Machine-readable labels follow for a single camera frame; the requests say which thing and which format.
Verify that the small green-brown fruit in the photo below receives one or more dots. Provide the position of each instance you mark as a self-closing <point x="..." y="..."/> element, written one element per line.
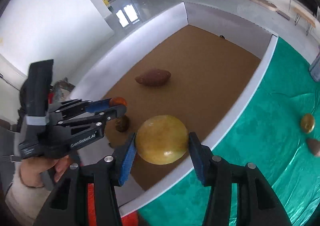
<point x="307" y="123"/>

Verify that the small sweet potato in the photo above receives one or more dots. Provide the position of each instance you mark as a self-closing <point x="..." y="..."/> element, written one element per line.
<point x="314" y="146"/>

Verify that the large sweet potato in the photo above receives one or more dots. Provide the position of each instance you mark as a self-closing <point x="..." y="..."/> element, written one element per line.
<point x="153" y="77"/>

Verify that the person's left hand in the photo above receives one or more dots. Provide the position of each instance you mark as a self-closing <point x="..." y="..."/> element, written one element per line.
<point x="31" y="168"/>

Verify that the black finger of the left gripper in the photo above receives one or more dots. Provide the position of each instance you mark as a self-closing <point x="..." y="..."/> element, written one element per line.
<point x="111" y="114"/>

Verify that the white fuzzy sleeve forearm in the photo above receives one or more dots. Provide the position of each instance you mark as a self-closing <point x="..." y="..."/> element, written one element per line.
<point x="25" y="202"/>

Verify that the orange tangerine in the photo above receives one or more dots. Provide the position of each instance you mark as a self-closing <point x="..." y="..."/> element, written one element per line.
<point x="117" y="101"/>

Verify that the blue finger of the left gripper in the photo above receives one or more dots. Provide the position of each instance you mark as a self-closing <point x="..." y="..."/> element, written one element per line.
<point x="97" y="106"/>

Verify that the white red can left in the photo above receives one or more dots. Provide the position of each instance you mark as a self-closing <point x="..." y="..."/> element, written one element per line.
<point x="314" y="68"/>

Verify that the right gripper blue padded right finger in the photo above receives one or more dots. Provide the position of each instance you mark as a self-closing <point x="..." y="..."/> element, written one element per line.
<point x="214" y="172"/>

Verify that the white box brown bottom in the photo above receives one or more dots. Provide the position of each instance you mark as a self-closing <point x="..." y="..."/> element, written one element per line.
<point x="216" y="59"/>

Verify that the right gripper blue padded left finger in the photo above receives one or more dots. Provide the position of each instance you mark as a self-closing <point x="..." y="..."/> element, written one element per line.
<point x="112" y="171"/>

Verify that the green satin tablecloth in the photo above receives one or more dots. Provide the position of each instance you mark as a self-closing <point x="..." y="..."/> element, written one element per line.
<point x="268" y="134"/>

